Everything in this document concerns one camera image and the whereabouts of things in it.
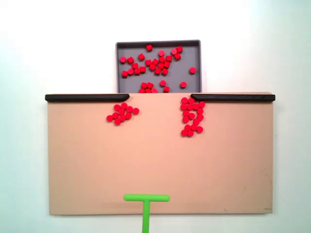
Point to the beige rectangular board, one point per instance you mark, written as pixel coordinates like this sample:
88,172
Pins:
158,157

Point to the black guide rail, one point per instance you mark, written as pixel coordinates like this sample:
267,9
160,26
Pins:
85,97
230,97

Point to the green T-shaped pusher tool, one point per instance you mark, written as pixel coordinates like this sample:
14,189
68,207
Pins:
146,213

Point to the grey tray container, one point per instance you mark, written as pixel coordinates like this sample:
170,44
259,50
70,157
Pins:
184,63

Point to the red cylindrical granule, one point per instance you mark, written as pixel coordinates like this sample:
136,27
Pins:
187,127
196,121
184,132
124,105
196,106
117,121
199,129
141,91
194,127
142,69
162,59
184,106
154,90
130,60
148,62
137,71
109,118
155,61
128,115
186,112
190,106
165,71
149,47
200,111
192,115
117,107
202,104
166,64
121,111
130,71
123,59
141,56
135,65
183,84
177,56
200,117
122,118
144,85
185,119
184,100
129,109
152,67
179,49
174,51
150,85
190,133
161,53
148,90
125,74
169,58
135,111
191,101
160,65
158,71
115,115
192,70
163,82
166,89

